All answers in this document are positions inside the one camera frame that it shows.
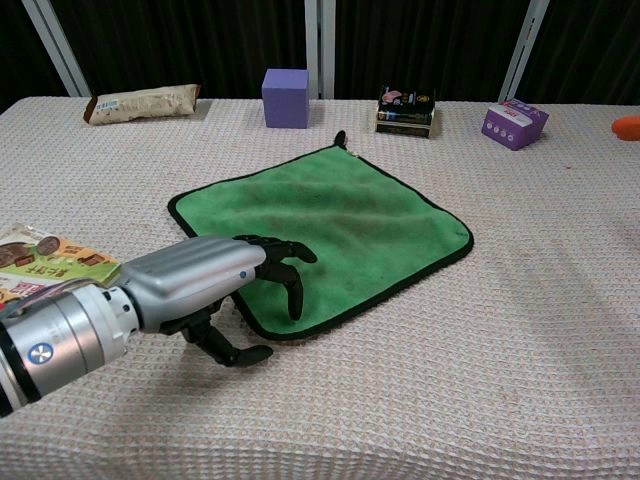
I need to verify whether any black gold printed box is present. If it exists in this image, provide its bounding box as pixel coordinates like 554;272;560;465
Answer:
374;84;437;140

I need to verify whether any green cookie snack box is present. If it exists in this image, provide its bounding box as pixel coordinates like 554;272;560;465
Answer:
0;222;123;307

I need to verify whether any purple foam cube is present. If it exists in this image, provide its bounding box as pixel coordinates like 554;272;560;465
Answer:
261;68;311;130

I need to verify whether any beige snack bar wrapper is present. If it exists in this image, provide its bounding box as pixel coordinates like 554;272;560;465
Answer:
82;83;202;126

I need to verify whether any green microfibre cloth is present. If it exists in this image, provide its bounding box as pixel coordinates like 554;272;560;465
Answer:
167;130;475;342

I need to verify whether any white table cloth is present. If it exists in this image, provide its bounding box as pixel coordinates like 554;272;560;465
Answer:
0;96;640;480

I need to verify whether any purple white carton box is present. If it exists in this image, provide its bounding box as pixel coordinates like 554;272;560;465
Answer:
480;99;550;152

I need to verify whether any orange round object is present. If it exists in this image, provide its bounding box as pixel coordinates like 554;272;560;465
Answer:
611;115;640;143

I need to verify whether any white metal frame post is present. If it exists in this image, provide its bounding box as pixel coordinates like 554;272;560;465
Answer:
20;0;92;98
497;0;551;104
303;0;337;100

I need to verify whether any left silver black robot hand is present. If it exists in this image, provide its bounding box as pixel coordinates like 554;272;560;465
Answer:
119;233;318;368

